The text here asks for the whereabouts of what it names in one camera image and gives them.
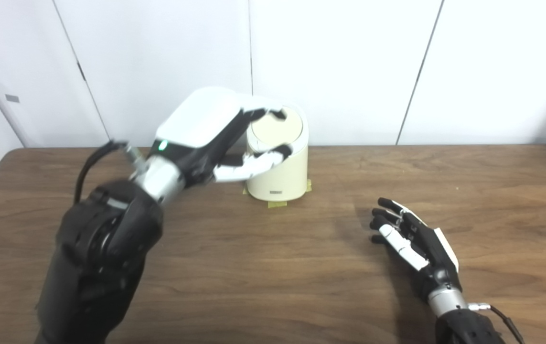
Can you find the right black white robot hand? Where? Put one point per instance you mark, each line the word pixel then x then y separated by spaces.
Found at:
pixel 433 258

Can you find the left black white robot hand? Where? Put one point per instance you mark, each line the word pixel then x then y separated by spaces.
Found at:
pixel 201 119

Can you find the cream round bin lid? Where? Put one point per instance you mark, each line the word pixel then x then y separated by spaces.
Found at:
pixel 282 134

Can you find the cream-colored round bin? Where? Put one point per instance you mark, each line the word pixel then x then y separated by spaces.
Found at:
pixel 284 177

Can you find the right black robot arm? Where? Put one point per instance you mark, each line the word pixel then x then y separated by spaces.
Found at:
pixel 468 329

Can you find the grey wall label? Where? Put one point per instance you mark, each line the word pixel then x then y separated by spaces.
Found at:
pixel 12 98

